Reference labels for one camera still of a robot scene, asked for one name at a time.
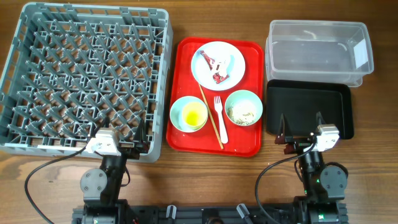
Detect yellow plastic cup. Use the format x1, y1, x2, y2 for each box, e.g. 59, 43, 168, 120
182, 101, 208, 130

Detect rice food scraps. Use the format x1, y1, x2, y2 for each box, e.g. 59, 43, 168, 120
227, 101, 257, 126

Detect grey dishwasher rack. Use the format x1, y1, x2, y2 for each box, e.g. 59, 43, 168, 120
1, 2, 173, 162

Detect black waste tray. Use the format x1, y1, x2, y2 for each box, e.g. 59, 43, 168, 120
266, 80, 354, 139

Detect black cable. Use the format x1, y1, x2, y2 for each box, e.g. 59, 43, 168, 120
254, 141, 318, 224
24, 144, 91, 224

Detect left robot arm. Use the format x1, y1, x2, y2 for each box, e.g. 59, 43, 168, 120
72, 118, 149, 224

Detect red snack wrapper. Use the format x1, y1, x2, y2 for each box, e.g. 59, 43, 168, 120
200, 50, 229, 84

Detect red serving tray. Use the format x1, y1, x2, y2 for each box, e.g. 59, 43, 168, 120
165, 37, 264, 157

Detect wooden chopstick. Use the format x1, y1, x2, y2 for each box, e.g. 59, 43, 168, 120
198, 84, 224, 150

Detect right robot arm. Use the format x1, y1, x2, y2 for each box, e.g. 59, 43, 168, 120
275, 113, 348, 223

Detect light blue plate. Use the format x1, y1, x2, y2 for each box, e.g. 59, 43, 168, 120
191, 41, 246, 91

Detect light blue bowl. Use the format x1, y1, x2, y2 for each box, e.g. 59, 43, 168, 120
170, 96, 206, 133

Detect clear plastic bin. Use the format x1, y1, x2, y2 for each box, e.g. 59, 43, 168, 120
266, 20, 374, 87

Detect right black cable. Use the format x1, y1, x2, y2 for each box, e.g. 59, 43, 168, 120
254, 141, 318, 224

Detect left black cable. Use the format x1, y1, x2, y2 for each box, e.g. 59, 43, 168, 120
24, 144, 91, 224

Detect white tissue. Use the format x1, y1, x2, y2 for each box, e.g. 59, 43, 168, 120
215, 55, 232, 77

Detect white plastic fork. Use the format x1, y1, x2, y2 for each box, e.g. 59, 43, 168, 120
214, 96, 228, 144

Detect light green bowl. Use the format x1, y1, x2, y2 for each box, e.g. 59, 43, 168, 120
224, 90, 263, 126

